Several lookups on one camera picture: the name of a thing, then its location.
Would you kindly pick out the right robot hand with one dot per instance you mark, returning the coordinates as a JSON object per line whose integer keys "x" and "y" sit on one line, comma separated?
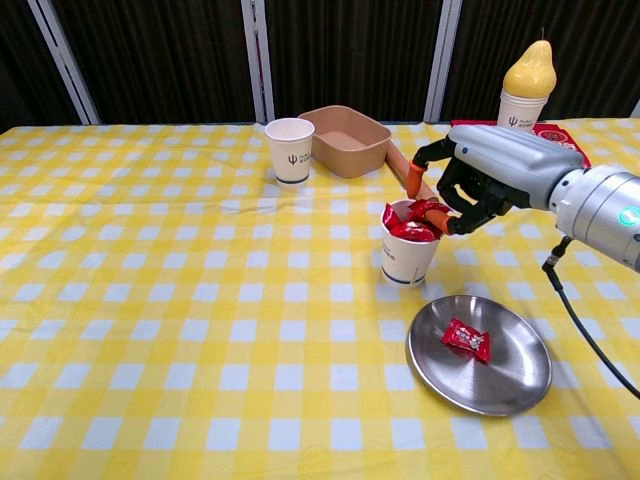
{"x": 505, "y": 160}

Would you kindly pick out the white paper cup blue logo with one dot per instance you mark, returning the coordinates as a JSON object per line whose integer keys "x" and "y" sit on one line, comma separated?
{"x": 290, "y": 160}
{"x": 400, "y": 260}
{"x": 520, "y": 112}

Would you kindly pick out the round metal plate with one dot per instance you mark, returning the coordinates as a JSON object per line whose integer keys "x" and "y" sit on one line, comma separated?
{"x": 500, "y": 380}

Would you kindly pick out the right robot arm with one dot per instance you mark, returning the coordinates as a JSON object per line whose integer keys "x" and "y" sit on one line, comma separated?
{"x": 600, "y": 210}

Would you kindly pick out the red spiral notebook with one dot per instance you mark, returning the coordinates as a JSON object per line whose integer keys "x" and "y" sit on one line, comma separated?
{"x": 555, "y": 136}

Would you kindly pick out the yellow pear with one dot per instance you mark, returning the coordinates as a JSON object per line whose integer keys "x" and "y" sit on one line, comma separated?
{"x": 530, "y": 70}

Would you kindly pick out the wooden rolling pin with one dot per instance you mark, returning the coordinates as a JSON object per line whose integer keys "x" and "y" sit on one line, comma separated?
{"x": 397, "y": 165}

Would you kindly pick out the brown paper food box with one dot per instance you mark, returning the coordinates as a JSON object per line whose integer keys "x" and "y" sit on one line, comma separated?
{"x": 350, "y": 160}

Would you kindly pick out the yellow white checkered tablecloth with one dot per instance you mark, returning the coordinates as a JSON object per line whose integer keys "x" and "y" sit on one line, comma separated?
{"x": 200, "y": 300}

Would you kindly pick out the grey metal partition post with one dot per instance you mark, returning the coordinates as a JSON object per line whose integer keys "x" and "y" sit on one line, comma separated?
{"x": 65, "y": 60}
{"x": 255, "y": 50}
{"x": 443, "y": 60}
{"x": 636, "y": 109}

